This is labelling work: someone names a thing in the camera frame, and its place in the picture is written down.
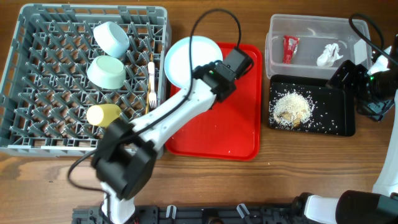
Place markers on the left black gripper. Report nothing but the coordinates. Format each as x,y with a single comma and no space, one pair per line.
233,88

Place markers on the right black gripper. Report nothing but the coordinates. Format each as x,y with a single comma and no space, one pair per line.
357,72

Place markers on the large light blue plate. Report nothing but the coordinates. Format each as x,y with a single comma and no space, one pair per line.
177,67

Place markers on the white plastic fork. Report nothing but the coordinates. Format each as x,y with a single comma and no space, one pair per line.
152,94

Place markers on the rice food scraps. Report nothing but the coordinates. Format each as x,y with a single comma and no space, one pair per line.
291,109

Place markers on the single wooden chopstick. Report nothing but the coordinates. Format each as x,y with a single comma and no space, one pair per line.
148,88

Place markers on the green saucer bowl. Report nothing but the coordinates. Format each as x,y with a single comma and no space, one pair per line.
107,72

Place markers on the small light blue bowl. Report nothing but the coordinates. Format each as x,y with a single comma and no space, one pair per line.
112,39

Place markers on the yellow plastic cup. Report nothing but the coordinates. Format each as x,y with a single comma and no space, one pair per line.
102,115

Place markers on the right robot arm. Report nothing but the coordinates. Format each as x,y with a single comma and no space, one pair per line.
373,203

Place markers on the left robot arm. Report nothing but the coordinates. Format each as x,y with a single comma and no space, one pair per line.
125,158

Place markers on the black waste tray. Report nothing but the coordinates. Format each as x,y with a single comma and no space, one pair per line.
334,108

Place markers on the clear plastic waste bin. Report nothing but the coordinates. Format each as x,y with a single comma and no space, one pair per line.
314,33

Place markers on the grey plastic dishwasher rack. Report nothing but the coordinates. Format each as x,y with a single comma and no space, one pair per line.
45,90

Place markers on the crumpled white tissue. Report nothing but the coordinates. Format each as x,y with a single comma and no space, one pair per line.
329,56

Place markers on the red plastic serving tray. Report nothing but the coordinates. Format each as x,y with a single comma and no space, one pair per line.
231,129

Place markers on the red snack wrapper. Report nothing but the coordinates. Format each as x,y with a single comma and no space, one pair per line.
290,44

